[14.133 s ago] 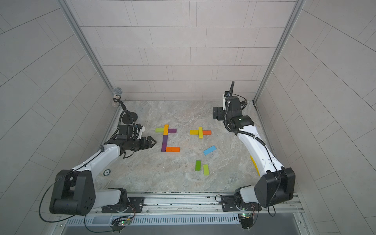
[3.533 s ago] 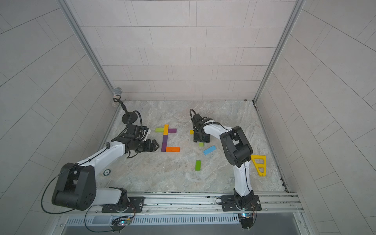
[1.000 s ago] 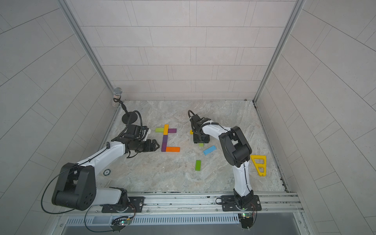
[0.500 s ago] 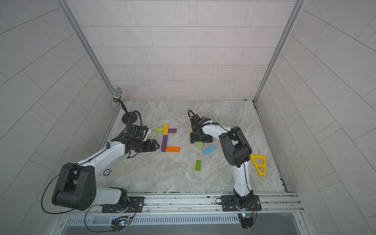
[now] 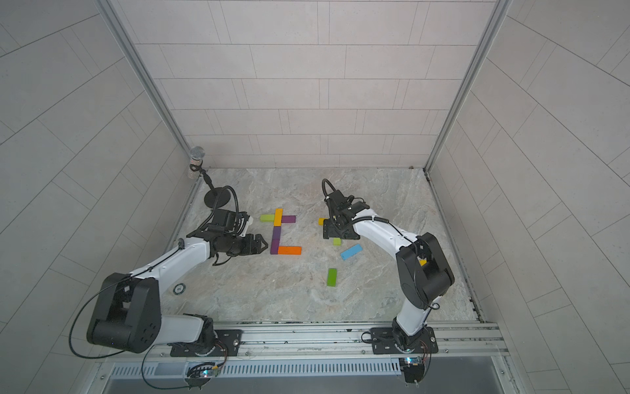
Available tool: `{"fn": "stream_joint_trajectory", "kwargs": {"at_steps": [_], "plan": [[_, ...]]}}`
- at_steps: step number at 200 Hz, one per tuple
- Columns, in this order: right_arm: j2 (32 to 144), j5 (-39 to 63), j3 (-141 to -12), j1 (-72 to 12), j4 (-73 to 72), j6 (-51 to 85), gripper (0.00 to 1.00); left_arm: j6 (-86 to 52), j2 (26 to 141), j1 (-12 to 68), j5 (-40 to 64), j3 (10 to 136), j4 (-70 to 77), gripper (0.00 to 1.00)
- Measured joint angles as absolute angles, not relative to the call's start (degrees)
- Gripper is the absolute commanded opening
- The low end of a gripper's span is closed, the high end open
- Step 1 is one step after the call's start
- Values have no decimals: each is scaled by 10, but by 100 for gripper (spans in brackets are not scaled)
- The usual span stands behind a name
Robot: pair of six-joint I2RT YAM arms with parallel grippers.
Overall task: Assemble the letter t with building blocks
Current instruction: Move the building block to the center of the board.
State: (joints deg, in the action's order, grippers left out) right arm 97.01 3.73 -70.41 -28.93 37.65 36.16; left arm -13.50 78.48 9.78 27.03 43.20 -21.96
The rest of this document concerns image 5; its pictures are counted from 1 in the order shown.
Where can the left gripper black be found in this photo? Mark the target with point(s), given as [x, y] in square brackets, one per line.
[250, 246]

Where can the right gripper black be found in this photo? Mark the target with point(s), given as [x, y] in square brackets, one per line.
[329, 229]

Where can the amber yellow long block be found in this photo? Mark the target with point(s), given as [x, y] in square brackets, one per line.
[278, 215]

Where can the light blue block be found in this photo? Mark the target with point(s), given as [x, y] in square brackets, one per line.
[349, 253]

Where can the orange block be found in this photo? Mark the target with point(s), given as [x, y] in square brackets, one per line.
[289, 250]

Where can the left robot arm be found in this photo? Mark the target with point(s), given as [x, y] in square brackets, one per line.
[128, 314]

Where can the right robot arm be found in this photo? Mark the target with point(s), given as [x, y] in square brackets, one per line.
[424, 272]

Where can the microphone on black stand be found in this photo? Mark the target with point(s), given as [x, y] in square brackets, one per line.
[216, 197]

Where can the left circuit board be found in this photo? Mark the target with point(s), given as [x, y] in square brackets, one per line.
[201, 374]

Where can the circuit board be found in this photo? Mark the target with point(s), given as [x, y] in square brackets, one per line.
[413, 369]
[201, 374]

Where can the right circuit board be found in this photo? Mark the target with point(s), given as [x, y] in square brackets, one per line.
[413, 369]

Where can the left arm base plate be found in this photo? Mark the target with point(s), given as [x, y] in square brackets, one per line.
[223, 342]

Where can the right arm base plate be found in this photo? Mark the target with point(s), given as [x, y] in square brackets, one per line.
[385, 341]

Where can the aluminium rail frame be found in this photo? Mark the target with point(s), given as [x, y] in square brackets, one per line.
[261, 341]

